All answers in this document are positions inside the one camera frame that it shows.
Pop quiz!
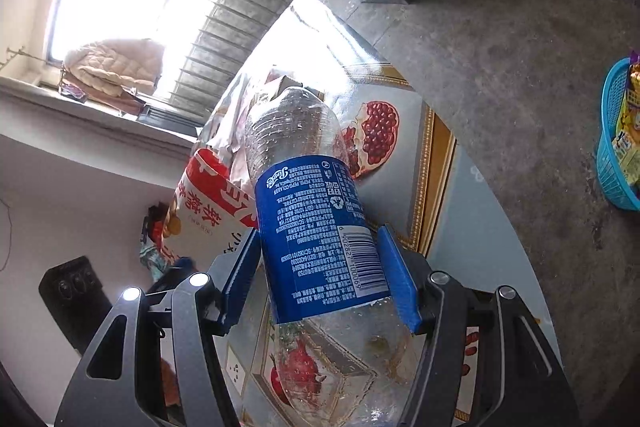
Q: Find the pile of colourful bags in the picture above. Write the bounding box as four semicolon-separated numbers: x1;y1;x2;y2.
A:
140;202;173;280

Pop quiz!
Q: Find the purple yellow snack packet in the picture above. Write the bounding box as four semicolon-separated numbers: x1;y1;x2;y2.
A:
617;50;640;188

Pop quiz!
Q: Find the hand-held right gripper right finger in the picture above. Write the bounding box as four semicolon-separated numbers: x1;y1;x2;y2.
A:
377;223;583;427

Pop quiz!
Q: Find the clear plastic bottle blue label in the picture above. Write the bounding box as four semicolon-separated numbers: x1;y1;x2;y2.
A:
244;84;426;425

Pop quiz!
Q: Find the grey window grille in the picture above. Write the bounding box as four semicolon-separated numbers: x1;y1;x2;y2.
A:
170;0;321;118

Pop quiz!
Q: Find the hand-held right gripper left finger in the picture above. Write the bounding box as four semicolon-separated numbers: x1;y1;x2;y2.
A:
55;229;262;427

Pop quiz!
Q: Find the beige padded coat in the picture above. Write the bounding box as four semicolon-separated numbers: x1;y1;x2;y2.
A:
62;39;166;102

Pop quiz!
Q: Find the blue plastic basket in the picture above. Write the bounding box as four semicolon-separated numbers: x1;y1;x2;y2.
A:
595;57;640;212

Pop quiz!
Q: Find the white red paper carton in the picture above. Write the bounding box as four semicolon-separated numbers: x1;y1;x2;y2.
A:
161;148;262;269

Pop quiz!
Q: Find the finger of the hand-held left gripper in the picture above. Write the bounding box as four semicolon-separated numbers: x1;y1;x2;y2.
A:
145;257;197;308

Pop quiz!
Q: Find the clear plastic bag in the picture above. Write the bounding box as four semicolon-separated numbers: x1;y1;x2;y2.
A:
200;67;326;188

